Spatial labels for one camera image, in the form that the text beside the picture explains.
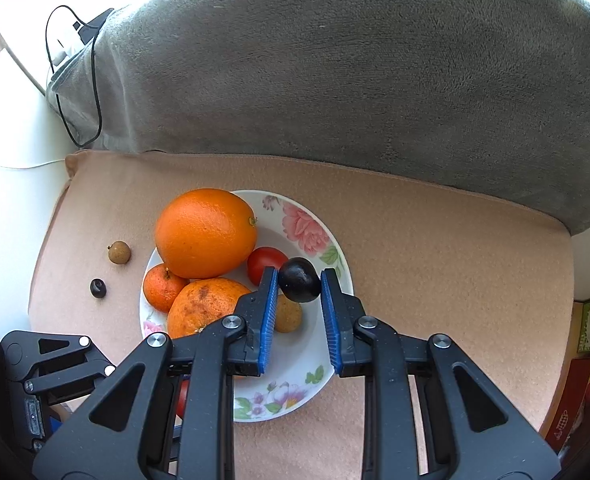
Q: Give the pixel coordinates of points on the red box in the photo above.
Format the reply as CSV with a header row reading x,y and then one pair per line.
x,y
575,400

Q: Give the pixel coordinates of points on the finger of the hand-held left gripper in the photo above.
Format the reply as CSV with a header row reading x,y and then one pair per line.
x,y
60,367

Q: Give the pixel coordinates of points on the orange mandarin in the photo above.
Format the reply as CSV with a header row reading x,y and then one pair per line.
x,y
162,287
205,307

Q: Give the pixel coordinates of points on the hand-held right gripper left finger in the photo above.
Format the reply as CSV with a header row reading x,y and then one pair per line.
x,y
267,330

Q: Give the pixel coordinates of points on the large orange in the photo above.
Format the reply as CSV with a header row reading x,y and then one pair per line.
x,y
205,232

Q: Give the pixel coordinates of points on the dark purple grape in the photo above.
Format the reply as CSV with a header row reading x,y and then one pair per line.
x,y
300,280
98,288

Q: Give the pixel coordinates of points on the red cherry tomato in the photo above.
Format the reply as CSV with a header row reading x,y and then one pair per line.
x,y
182,397
265,260

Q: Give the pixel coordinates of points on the brown longan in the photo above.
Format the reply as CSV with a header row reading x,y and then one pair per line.
x,y
119,252
289,316

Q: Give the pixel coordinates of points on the white charger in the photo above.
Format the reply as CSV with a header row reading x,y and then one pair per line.
x,y
67,40

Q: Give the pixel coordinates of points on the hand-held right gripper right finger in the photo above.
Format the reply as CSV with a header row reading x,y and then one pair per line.
x,y
334,330

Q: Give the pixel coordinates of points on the white floral plate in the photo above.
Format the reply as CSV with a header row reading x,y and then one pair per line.
x,y
295,355

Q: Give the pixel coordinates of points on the grey fleece blanket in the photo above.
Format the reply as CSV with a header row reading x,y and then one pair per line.
x,y
350,70

